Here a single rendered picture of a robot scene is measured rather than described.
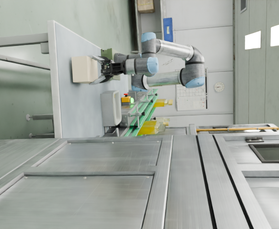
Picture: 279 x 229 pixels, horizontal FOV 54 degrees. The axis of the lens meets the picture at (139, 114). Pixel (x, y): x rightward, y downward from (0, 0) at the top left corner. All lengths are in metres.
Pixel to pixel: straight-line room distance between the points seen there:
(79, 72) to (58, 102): 0.19
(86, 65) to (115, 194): 0.78
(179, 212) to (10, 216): 0.37
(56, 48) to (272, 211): 1.02
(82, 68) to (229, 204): 0.95
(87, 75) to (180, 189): 0.82
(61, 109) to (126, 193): 0.67
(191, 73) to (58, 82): 0.79
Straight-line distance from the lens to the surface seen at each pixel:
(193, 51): 1.66
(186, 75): 1.68
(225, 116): 8.18
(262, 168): 0.82
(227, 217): 0.59
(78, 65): 1.35
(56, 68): 1.27
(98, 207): 0.66
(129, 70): 1.31
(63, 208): 0.68
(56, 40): 1.29
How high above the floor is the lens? 1.28
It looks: 9 degrees down
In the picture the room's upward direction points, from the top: 88 degrees clockwise
